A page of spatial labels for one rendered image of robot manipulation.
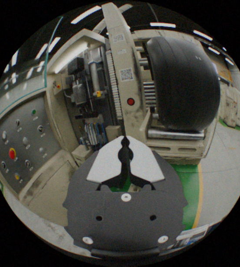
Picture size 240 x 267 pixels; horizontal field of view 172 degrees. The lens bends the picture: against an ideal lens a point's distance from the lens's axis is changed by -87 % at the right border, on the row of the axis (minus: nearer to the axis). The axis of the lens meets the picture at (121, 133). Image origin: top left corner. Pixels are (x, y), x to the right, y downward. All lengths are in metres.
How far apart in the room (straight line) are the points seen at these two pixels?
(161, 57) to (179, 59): 0.06
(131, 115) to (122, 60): 0.34
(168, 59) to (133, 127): 0.43
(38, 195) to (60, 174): 0.23
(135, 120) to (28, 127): 0.60
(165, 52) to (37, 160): 0.70
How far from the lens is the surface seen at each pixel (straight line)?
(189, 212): 1.29
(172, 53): 0.31
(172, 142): 0.48
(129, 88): 0.50
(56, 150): 0.56
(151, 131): 0.46
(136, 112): 0.51
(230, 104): 4.98
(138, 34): 0.94
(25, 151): 0.52
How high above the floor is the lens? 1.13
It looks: 27 degrees down
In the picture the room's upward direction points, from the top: 10 degrees counter-clockwise
